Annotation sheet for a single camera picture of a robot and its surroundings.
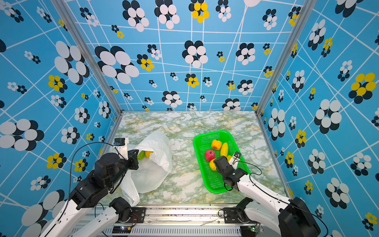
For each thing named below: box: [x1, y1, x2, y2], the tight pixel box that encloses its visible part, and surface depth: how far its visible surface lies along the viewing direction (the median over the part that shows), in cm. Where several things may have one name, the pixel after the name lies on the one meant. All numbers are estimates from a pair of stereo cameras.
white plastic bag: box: [119, 130, 173, 206], surface depth 78 cm
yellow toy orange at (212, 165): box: [209, 158, 217, 171], surface depth 87 cm
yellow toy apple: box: [212, 139, 223, 151], surface depth 98 cm
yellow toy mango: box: [220, 142, 228, 158], surface depth 96 cm
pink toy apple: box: [205, 149, 216, 162], surface depth 91 cm
